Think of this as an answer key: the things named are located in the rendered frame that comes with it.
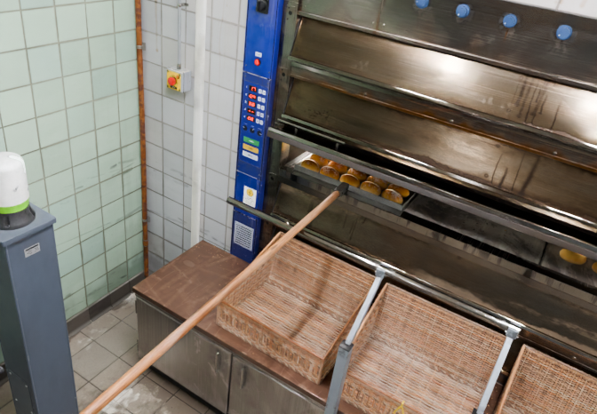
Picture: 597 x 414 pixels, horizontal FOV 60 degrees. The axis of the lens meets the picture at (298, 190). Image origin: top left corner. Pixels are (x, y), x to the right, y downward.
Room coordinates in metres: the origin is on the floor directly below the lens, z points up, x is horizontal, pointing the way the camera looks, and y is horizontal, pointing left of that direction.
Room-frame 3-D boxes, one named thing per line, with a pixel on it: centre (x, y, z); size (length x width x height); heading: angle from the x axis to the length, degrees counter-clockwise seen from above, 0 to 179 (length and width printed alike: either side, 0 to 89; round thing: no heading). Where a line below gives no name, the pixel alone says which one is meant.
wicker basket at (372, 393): (1.53, -0.59, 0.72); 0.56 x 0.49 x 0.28; 63
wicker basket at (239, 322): (1.81, -0.07, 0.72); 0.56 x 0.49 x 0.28; 61
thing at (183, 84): (2.44, 0.65, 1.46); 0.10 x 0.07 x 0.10; 62
